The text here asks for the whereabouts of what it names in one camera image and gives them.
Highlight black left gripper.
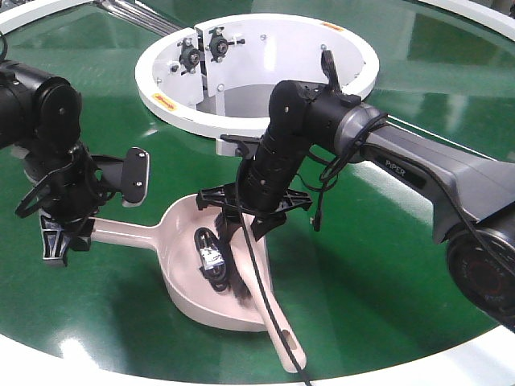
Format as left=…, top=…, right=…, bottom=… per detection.
left=15, top=142, right=123, bottom=267

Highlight beige hand broom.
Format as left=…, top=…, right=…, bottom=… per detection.
left=221, top=215, right=307, bottom=373

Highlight black bearing mount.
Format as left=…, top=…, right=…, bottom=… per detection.
left=207, top=27, right=245, bottom=63
left=179, top=38, right=201, bottom=76

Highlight black cable bundle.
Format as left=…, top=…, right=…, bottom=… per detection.
left=193, top=227, right=230, bottom=293

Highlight right black bearing mount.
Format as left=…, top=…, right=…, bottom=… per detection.
left=207, top=27, right=245, bottom=63

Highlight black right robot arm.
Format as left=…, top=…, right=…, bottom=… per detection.
left=196, top=80, right=514, bottom=329

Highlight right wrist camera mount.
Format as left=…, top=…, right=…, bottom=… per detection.
left=216, top=134, right=261, bottom=159

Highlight white central ring housing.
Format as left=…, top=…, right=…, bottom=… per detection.
left=134, top=14, right=380, bottom=138

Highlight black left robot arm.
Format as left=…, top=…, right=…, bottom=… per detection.
left=1, top=60, right=122, bottom=267

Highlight left black bearing mount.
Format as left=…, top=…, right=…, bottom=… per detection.
left=179, top=38, right=201, bottom=76

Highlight beige plastic dustpan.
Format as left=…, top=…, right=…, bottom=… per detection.
left=91, top=194, right=266, bottom=332

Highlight white outer conveyor rim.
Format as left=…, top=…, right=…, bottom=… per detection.
left=1, top=1, right=514, bottom=385

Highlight orange warning label front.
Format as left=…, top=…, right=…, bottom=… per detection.
left=152, top=93, right=177, bottom=111

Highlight chrome rollers top left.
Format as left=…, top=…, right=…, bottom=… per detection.
left=93, top=0, right=183, bottom=36

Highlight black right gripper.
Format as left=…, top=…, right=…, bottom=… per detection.
left=196, top=136, right=312, bottom=244

